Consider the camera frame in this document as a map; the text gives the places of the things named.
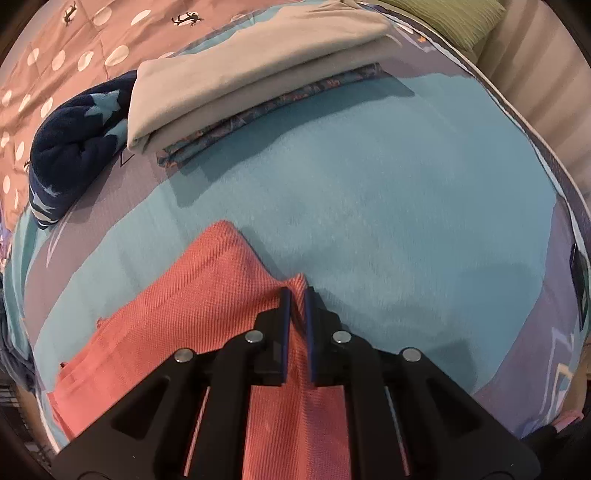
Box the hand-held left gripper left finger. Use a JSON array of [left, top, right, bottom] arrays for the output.
[[51, 286, 294, 480]]

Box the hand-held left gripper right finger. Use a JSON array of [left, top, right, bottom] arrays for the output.
[[305, 286, 541, 480]]

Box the pink shirt with bear print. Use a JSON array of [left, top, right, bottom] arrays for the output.
[[46, 220, 356, 480]]

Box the folded dark patterned cloth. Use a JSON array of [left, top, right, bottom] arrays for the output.
[[156, 62, 384, 168]]

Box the folded grey cloth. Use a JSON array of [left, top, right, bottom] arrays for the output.
[[152, 41, 393, 151]]

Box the folded cream cloth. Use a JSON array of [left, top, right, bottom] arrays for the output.
[[127, 0, 402, 155]]

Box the blue-grey blanket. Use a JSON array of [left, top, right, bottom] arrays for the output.
[[0, 277, 38, 393]]

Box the navy star blanket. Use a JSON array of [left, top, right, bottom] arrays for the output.
[[28, 69, 139, 230]]

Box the green ribbed pillow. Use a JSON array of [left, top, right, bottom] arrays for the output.
[[381, 0, 506, 51]]

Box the pink polka dot sheet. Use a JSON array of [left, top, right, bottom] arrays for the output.
[[0, 0, 296, 236]]

